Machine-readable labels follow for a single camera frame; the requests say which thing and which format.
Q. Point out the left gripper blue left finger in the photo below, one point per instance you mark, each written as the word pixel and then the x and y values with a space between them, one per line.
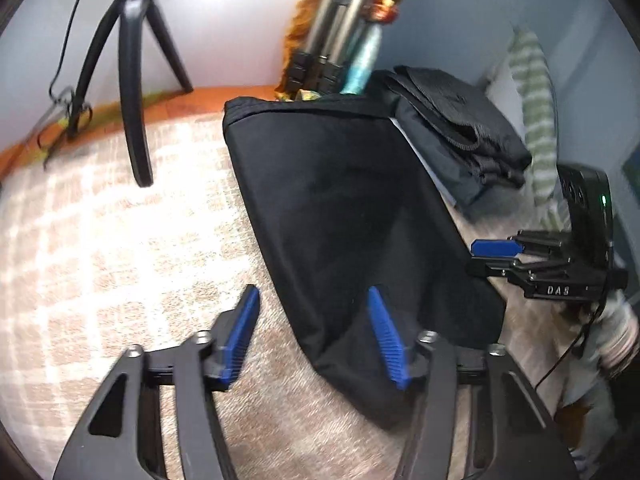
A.
pixel 231 334

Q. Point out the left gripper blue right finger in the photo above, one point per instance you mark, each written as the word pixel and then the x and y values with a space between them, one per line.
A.
pixel 396 335

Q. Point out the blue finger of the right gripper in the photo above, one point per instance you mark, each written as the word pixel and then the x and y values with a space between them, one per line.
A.
pixel 496 248

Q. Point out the black pants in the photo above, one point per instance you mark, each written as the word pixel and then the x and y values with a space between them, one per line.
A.
pixel 339 203

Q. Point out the white gloved right hand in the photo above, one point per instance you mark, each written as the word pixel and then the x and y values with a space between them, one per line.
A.
pixel 599 356

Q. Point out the dark grey folded clothes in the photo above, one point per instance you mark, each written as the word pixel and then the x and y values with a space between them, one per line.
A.
pixel 466 144

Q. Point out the green striped pillow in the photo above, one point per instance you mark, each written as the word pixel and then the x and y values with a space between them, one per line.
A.
pixel 520 86

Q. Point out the folded silver tripod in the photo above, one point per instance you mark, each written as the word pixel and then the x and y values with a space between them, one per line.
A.
pixel 319 45

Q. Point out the orange patterned cloth bundle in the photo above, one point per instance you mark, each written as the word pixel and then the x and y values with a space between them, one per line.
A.
pixel 383 12

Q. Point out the black mini tripod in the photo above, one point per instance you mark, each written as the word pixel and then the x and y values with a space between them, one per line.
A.
pixel 129 16

